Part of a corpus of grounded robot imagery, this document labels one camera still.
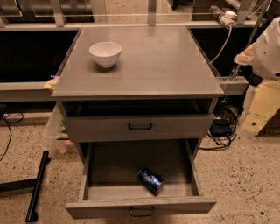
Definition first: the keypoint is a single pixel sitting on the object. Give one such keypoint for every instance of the blue pepsi can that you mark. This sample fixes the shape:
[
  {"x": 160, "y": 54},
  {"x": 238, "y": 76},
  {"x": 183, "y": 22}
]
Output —
[{"x": 150, "y": 180}]

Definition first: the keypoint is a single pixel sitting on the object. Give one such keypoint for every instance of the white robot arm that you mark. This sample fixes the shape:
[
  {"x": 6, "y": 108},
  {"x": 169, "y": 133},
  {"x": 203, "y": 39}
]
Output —
[{"x": 264, "y": 54}]

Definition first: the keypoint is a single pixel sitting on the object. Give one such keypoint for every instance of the grey top drawer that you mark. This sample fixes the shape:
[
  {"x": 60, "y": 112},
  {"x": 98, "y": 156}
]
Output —
[{"x": 86, "y": 122}]

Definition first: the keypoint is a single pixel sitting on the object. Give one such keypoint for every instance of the grey drawer cabinet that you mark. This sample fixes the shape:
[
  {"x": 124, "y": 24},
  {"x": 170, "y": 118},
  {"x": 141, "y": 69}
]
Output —
[{"x": 160, "y": 71}]

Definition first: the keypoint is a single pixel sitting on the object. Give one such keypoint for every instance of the open grey middle drawer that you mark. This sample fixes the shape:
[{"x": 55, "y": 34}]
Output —
[{"x": 110, "y": 185}]

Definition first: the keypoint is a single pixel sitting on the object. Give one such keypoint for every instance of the white ceramic bowl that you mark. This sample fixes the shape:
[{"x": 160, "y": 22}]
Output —
[{"x": 105, "y": 54}]

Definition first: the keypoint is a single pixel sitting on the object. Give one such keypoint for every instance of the clear plastic bag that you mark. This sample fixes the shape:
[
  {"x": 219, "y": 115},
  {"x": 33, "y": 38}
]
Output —
[{"x": 55, "y": 131}]

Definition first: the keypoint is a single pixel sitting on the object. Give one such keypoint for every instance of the yellow foam padding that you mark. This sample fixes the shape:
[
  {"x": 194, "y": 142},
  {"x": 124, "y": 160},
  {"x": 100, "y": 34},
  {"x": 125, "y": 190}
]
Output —
[{"x": 260, "y": 105}]

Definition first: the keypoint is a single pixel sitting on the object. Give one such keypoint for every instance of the white power strip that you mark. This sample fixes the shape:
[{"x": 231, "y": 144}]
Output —
[{"x": 225, "y": 18}]

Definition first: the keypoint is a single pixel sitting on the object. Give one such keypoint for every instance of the black metal stand base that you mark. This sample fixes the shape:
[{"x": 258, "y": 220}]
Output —
[{"x": 33, "y": 183}]

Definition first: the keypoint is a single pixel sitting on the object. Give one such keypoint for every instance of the thin metal pole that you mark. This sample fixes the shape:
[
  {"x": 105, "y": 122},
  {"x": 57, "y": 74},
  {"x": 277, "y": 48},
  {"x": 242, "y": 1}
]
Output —
[{"x": 242, "y": 15}]

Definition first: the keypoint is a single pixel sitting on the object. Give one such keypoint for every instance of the black top drawer handle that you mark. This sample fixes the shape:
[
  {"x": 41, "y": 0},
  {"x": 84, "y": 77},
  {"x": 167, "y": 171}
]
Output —
[{"x": 140, "y": 127}]

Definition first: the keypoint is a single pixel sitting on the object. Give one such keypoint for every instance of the black drawer handle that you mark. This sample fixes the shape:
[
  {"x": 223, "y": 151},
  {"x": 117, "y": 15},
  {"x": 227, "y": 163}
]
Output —
[
  {"x": 140, "y": 127},
  {"x": 137, "y": 212}
]

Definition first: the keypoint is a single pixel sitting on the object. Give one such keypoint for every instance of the black middle drawer handle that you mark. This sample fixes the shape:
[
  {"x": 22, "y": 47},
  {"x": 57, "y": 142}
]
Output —
[{"x": 137, "y": 212}]

